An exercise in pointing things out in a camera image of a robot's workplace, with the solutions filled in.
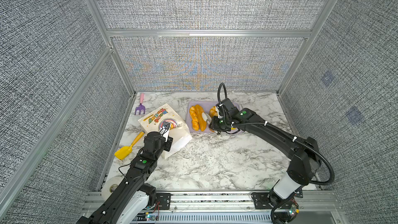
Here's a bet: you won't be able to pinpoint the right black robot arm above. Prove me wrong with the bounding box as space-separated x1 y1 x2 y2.
210 83 335 208

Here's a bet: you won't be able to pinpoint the yellow ring fake bread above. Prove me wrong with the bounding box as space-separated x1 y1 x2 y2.
209 106 219 118

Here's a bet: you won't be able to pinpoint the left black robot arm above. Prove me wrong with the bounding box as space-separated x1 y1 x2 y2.
77 129 173 224

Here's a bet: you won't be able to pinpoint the metal tongs white tips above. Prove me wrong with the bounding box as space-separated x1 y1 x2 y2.
202 112 214 132

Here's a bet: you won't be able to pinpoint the white tape roll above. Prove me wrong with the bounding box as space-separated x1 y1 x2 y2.
101 176 124 201

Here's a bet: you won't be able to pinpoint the purple toy rake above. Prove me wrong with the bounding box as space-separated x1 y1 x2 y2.
134 93 146 115

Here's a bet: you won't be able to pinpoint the lilac plastic tray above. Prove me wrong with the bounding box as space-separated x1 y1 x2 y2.
185 101 244 135

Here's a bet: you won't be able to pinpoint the white paper gift bag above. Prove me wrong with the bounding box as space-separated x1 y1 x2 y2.
138 104 192 160

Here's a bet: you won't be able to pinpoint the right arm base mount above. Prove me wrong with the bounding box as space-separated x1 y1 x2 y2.
251 192 300 224

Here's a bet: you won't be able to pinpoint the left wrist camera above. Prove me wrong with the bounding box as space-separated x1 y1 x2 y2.
159 121 172 141

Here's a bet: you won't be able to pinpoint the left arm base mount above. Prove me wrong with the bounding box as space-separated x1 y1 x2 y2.
145 193 172 211

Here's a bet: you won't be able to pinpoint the orange twisted fake bread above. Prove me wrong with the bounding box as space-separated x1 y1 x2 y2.
189 106 200 131

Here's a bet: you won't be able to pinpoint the yellow toy shovel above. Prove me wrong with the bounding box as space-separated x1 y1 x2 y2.
114 132 145 160

